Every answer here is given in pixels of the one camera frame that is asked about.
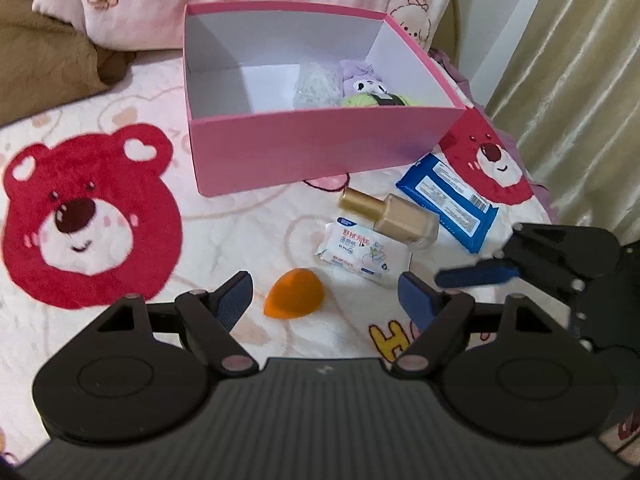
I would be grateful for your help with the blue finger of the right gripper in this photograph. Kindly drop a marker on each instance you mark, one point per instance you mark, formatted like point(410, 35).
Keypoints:
point(480, 274)

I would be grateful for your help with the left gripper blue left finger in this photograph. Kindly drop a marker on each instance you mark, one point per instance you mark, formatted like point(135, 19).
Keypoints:
point(232, 299)

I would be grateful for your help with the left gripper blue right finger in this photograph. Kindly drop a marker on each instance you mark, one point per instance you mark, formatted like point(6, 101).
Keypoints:
point(420, 302)

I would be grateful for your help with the orange makeup sponge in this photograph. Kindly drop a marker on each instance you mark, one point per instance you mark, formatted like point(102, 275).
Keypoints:
point(295, 294)

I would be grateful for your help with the white tissue pack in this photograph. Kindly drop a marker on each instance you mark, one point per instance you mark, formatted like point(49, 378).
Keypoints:
point(359, 250)

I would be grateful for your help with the gold cap foundation bottle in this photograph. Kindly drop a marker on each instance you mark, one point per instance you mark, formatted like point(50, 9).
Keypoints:
point(393, 217)

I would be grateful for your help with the clear cotton swab bag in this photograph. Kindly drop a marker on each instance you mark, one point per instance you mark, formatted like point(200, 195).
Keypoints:
point(318, 85)

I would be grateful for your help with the blue wet wipes pack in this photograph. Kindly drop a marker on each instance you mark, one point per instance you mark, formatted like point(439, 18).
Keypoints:
point(466, 215)

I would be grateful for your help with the bear print bed sheet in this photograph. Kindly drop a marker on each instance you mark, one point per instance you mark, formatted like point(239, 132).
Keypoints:
point(161, 390)

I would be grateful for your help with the beige curtain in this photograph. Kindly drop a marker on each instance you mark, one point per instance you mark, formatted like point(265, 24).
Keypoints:
point(570, 96)

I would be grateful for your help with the pink cardboard box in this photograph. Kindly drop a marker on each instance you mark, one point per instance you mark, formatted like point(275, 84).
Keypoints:
point(279, 91)

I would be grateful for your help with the purple plush toy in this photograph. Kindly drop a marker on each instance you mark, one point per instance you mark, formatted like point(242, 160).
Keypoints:
point(360, 77)

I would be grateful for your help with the beige bed headboard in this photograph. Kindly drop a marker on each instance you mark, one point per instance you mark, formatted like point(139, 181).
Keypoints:
point(447, 36)

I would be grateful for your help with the brown pillow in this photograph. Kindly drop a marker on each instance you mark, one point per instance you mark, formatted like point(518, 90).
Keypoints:
point(46, 63)

